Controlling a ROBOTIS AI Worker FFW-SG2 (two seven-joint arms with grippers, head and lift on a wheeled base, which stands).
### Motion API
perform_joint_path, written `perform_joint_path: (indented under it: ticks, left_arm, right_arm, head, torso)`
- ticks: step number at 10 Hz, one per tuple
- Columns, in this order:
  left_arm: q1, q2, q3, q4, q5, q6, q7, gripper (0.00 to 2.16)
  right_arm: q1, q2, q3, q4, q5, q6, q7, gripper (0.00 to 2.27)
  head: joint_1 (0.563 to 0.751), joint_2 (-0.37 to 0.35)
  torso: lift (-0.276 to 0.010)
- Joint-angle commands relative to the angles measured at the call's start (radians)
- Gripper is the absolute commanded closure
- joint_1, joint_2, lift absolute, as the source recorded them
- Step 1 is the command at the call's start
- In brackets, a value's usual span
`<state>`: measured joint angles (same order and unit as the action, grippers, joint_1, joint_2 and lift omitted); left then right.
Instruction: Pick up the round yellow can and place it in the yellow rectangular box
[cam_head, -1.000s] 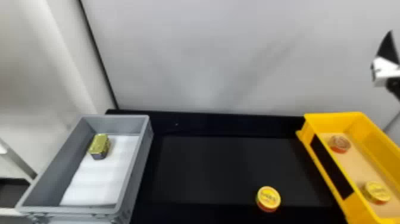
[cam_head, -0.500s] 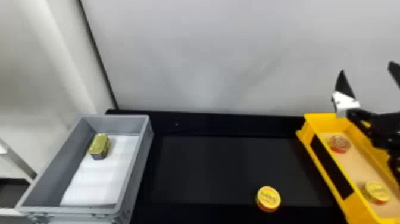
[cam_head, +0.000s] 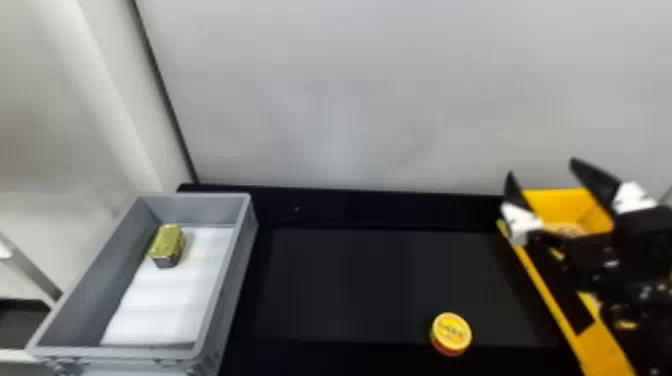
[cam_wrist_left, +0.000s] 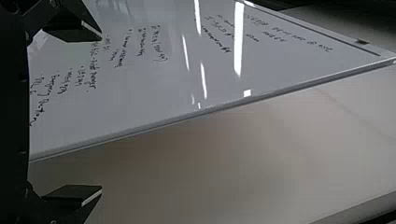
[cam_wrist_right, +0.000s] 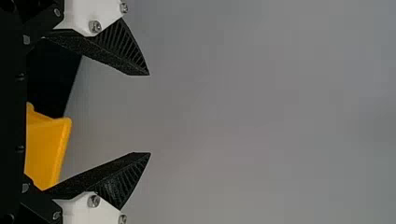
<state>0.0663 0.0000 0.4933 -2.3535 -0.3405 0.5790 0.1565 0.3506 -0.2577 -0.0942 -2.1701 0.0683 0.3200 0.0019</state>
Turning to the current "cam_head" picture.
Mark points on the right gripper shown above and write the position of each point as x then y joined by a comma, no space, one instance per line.
630,252

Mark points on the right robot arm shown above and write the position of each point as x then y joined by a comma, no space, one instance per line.
648,330

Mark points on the yellow rectangular box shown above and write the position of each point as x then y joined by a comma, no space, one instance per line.
564,207

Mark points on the yellow can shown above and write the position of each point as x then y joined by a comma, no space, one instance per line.
450,333

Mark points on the gold rectangular tin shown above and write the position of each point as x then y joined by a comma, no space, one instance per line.
167,244

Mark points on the white foam pad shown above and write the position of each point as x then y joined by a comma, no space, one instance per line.
168,299

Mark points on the grey crate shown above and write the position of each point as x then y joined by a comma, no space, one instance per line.
94,294

